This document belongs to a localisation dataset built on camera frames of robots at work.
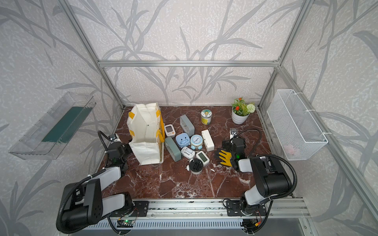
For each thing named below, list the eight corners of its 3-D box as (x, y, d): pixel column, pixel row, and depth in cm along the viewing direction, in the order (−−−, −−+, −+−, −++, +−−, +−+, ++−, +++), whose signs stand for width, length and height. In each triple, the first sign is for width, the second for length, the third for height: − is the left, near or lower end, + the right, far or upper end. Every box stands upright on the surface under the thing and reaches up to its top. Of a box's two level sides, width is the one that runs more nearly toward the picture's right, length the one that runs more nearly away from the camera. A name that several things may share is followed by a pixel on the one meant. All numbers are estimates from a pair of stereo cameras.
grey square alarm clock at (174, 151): (176, 163, 91) (174, 156, 84) (164, 147, 98) (161, 139, 91) (182, 158, 93) (181, 151, 86) (171, 143, 100) (169, 135, 93)
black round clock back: (186, 171, 88) (185, 168, 84) (191, 160, 92) (190, 157, 89) (200, 176, 86) (200, 173, 82) (204, 165, 90) (204, 162, 87)
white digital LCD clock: (204, 166, 89) (204, 164, 87) (195, 155, 94) (195, 153, 92) (210, 162, 91) (210, 160, 89) (201, 151, 96) (201, 149, 94)
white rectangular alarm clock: (207, 152, 96) (207, 147, 91) (201, 136, 105) (201, 130, 99) (213, 150, 97) (214, 145, 92) (207, 134, 105) (207, 129, 100)
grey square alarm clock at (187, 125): (189, 138, 102) (188, 130, 95) (180, 124, 110) (179, 116, 103) (195, 135, 104) (195, 127, 96) (186, 122, 112) (185, 113, 104)
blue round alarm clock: (190, 149, 95) (190, 148, 93) (191, 136, 101) (190, 134, 100) (203, 149, 95) (203, 148, 93) (202, 136, 101) (202, 134, 100)
